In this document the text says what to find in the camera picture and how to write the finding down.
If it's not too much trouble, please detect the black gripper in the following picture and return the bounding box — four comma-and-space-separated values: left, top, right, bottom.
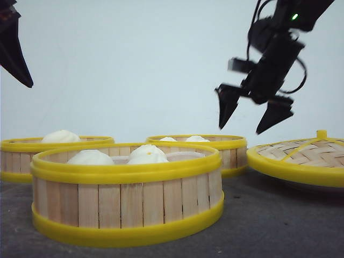
215, 17, 304, 134

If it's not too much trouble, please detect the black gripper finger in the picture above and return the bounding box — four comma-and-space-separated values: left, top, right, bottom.
1, 1, 34, 88

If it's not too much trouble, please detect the bamboo steamer basket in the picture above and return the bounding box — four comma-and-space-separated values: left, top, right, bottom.
1, 136, 115, 183
31, 142, 224, 247
146, 134, 248, 178

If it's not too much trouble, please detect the woven bamboo steamer lid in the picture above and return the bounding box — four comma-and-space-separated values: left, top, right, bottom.
247, 130, 343, 188

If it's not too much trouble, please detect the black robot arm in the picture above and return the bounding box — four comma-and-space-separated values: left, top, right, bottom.
215, 1, 332, 134

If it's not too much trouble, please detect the small white bun right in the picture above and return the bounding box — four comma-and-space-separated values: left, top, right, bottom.
185, 135, 210, 142

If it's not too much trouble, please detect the small white bun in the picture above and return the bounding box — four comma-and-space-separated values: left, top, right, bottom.
160, 137, 176, 142
185, 135, 210, 142

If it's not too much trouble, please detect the white plate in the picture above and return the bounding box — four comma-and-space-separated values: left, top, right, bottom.
266, 176, 343, 195

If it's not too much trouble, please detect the white bun left basket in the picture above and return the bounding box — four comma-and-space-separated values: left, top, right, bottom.
41, 130, 81, 143

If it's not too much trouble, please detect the small white bun left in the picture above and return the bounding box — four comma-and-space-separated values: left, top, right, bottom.
160, 137, 176, 142

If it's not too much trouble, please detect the white bun yellow dot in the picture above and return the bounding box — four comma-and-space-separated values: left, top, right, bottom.
127, 144, 169, 164

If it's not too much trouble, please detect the white bun front left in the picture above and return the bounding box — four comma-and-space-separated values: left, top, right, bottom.
67, 149, 114, 166

